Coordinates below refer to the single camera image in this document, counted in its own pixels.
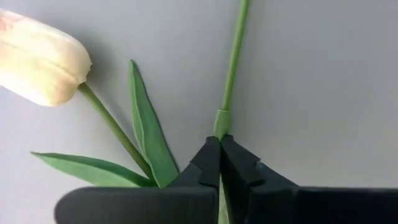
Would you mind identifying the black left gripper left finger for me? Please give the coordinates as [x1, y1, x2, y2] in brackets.
[167, 136, 222, 190]

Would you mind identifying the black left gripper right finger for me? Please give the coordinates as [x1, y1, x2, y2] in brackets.
[220, 133, 300, 224]

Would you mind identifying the white artificial tulip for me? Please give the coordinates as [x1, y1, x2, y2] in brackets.
[213, 0, 251, 224]

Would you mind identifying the peach artificial tulip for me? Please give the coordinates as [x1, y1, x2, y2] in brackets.
[0, 8, 180, 189]

